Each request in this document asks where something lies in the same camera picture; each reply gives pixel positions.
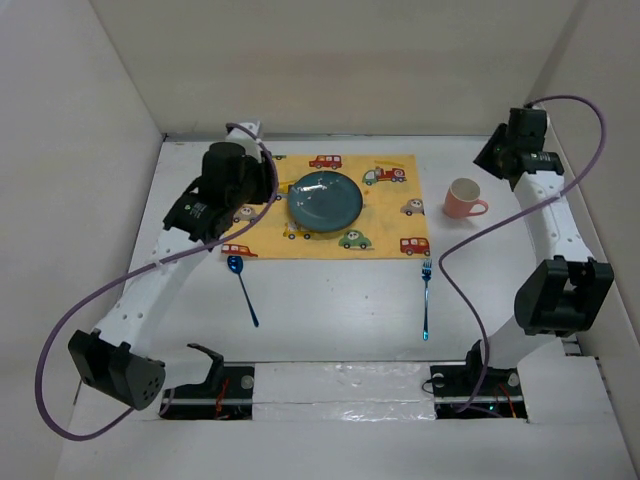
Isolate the yellow car-print cloth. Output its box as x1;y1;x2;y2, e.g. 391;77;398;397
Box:
221;151;430;260

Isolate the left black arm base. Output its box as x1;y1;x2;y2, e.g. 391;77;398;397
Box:
159;363;255;421

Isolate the blue metal fork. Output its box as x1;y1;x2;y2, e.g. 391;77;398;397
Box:
421;258;432;341

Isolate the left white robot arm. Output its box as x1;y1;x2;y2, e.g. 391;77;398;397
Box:
68;121;276;410

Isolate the pink and white cup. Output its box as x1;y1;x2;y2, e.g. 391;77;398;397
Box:
442;178;489;219

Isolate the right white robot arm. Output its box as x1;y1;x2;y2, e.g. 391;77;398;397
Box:
462;106;614;394

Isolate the dark teal ceramic plate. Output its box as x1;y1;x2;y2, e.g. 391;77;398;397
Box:
287;170;364;233

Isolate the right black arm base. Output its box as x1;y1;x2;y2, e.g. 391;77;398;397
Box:
421;363;528;420

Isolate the blue metal spoon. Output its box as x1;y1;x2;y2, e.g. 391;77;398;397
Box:
226;255;260;328

